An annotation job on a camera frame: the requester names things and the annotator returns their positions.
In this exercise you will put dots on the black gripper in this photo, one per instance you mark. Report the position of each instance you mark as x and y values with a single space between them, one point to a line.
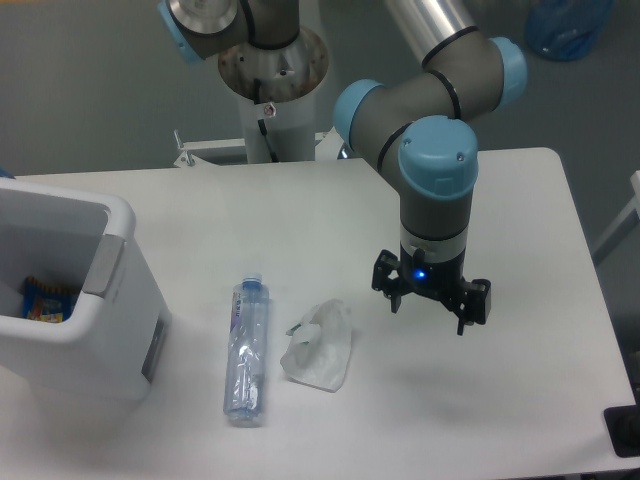
443 281

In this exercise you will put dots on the white plastic bag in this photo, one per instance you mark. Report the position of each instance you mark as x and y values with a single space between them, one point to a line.
320 346

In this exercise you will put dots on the clear plastic water bottle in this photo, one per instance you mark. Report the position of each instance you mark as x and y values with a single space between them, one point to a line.
246 352

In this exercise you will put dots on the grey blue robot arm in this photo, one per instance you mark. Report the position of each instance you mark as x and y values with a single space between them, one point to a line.
416 135

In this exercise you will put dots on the white trash can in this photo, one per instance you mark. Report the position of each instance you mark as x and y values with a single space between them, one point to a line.
80 308

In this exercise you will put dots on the colourful snack wrapper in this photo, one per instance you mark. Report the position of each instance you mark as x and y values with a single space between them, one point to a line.
46 303

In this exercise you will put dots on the white middle bracket with bolt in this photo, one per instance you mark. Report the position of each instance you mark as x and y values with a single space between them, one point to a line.
329 146

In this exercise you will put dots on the white frame at right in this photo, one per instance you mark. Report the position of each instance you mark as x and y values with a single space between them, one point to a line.
620 227

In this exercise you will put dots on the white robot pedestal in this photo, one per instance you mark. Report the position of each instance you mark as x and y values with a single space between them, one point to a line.
276 93

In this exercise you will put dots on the white left bracket with bolts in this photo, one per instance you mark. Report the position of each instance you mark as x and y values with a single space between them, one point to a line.
216 152

